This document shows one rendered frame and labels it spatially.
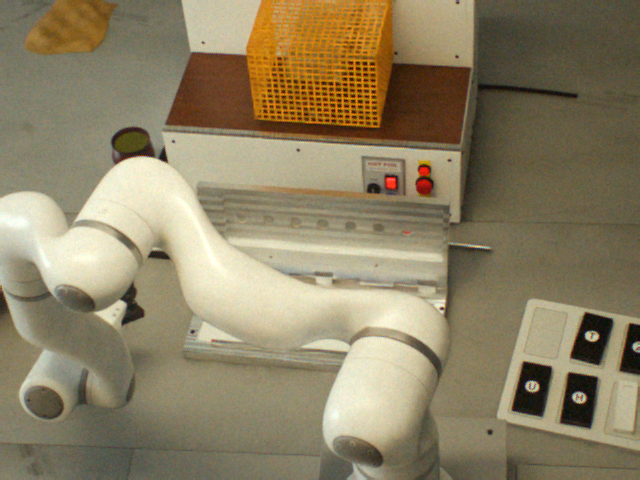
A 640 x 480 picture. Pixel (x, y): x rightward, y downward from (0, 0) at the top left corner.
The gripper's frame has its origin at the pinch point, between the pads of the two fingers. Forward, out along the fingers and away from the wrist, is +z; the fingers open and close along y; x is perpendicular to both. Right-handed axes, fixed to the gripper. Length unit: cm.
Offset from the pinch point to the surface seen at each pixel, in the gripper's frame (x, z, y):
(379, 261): -1.0, 18.1, 43.3
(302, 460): -20.0, -14.7, 35.4
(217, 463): -20.7, -16.8, 21.7
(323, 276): -5.7, 19.1, 33.1
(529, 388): -13, 1, 71
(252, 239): 0.9, 19.2, 20.3
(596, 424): -15, -4, 82
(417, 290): -7, 20, 50
